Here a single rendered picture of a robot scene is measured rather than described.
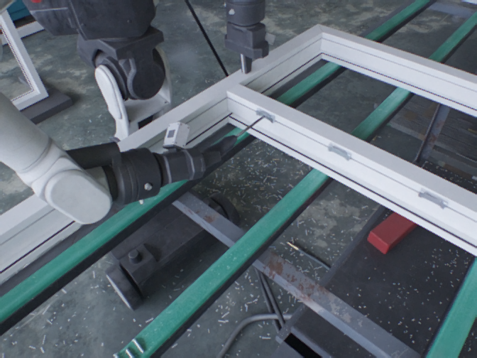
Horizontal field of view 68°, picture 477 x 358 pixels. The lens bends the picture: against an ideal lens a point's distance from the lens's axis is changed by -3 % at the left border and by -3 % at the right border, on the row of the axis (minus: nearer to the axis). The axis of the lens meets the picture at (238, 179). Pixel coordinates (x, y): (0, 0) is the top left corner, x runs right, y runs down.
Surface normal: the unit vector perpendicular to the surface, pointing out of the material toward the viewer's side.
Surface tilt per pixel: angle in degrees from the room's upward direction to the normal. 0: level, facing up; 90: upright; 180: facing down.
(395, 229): 0
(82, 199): 85
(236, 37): 90
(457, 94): 90
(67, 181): 85
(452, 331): 0
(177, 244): 0
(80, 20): 102
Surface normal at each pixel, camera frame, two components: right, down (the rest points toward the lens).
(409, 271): -0.03, -0.69
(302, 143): -0.66, 0.55
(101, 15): 0.11, 0.84
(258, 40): 0.75, 0.47
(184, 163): 0.62, 0.02
